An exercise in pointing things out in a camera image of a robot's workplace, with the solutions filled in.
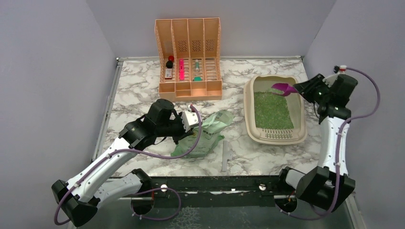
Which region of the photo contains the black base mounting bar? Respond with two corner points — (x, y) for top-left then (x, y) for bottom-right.
(87, 169), (309, 209)

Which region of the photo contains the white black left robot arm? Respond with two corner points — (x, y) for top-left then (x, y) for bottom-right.
(52, 99), (202, 227)

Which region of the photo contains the green white glue stick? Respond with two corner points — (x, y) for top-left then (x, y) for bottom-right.
(195, 59), (200, 72)

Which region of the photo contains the red and black stamp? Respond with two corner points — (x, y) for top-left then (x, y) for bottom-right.
(165, 55), (174, 69)

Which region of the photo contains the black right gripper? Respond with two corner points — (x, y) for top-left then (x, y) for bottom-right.
(294, 74), (332, 104)

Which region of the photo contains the green litter bag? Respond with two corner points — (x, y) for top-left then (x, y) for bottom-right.
(171, 110), (234, 158)

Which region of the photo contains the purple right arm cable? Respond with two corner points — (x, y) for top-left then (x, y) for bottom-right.
(274, 65), (381, 221)

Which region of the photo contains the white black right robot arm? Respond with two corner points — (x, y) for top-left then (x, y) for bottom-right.
(275, 73), (358, 213)

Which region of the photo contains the orange plastic file organizer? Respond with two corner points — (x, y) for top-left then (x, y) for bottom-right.
(154, 18), (223, 102)

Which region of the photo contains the purple litter scoop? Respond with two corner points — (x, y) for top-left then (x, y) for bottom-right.
(271, 83), (298, 97)

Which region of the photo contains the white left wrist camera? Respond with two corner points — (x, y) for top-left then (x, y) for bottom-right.
(181, 105), (200, 132)

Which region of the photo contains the beige litter box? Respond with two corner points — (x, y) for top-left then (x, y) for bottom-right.
(244, 75), (307, 146)

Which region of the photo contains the red white small box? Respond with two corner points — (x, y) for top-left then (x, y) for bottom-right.
(164, 68), (172, 80)

